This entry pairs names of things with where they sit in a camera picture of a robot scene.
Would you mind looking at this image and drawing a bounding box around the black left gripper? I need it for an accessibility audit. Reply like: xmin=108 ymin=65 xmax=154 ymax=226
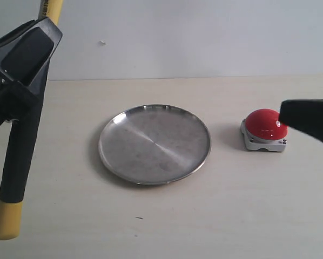
xmin=0 ymin=18 xmax=63 ymax=126

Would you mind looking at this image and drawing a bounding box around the yellow black claw hammer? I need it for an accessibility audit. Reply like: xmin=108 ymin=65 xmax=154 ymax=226
xmin=0 ymin=1 xmax=63 ymax=241

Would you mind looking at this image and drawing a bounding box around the red dome push button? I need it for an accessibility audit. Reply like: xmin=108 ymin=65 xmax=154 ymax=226
xmin=240 ymin=108 xmax=288 ymax=152

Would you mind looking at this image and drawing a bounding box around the round steel plate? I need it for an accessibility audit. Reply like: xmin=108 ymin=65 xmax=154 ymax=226
xmin=98 ymin=104 xmax=212 ymax=186

